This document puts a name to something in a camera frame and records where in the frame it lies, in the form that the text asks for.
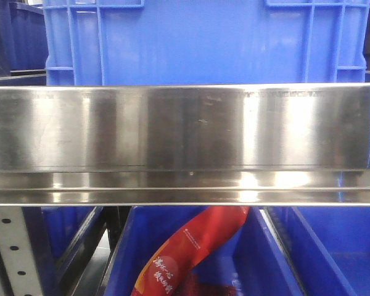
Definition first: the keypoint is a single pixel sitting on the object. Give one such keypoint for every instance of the blue centre storage bin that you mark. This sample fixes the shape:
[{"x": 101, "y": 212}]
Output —
[{"x": 250, "y": 263}]

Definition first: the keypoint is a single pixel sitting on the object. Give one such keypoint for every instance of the blue storage bin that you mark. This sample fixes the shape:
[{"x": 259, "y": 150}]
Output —
[
  {"x": 250, "y": 263},
  {"x": 329, "y": 247}
]

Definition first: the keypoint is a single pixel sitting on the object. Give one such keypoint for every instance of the blue right storage bin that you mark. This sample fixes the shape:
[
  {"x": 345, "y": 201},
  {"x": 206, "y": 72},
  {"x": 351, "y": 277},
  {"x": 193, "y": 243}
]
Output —
[{"x": 329, "y": 247}]

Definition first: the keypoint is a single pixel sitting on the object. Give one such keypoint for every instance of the red printed snack bag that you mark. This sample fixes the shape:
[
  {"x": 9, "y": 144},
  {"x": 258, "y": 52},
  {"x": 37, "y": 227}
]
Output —
[{"x": 187, "y": 247}]

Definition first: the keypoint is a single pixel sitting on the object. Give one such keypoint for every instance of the large blue plastic crate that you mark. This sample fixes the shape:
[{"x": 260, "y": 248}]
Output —
[{"x": 204, "y": 42}]

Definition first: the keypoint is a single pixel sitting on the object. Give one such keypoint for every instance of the white perforated shelf upright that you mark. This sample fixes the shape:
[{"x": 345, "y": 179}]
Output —
[{"x": 17, "y": 253}]

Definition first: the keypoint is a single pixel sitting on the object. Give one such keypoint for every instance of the dark blue left crate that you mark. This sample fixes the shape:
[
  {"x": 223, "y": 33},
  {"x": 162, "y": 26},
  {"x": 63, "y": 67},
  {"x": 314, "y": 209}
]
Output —
[{"x": 23, "y": 44}]

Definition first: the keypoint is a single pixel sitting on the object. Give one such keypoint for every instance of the stainless steel shelf rail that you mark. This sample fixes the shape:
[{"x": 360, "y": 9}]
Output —
[{"x": 258, "y": 144}]

